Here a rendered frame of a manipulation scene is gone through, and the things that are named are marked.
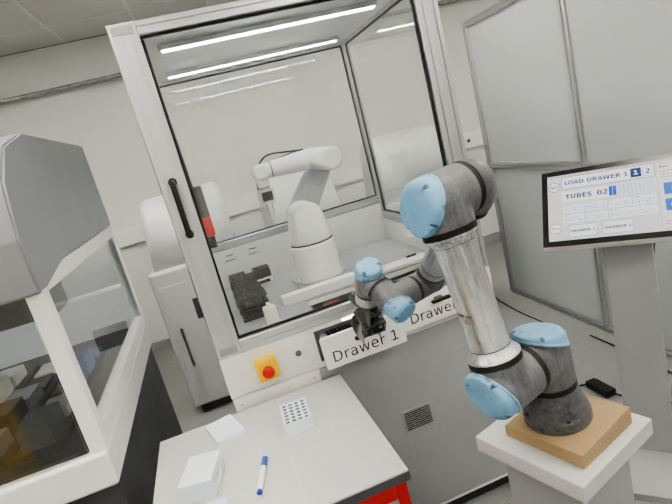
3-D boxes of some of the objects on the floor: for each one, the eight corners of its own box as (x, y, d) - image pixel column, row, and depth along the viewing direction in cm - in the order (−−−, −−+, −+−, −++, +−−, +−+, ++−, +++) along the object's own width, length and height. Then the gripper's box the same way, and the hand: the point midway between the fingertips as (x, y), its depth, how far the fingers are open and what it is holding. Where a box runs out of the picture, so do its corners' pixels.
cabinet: (533, 478, 206) (499, 300, 188) (297, 590, 184) (232, 400, 166) (429, 384, 297) (399, 257, 279) (262, 451, 275) (218, 318, 256)
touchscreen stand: (733, 515, 169) (709, 227, 145) (586, 492, 193) (545, 242, 170) (714, 425, 209) (693, 188, 186) (594, 416, 233) (562, 205, 210)
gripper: (357, 319, 141) (358, 358, 157) (393, 306, 144) (390, 346, 159) (346, 297, 147) (348, 337, 163) (380, 285, 149) (379, 326, 165)
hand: (365, 332), depth 162 cm, fingers closed on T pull, 3 cm apart
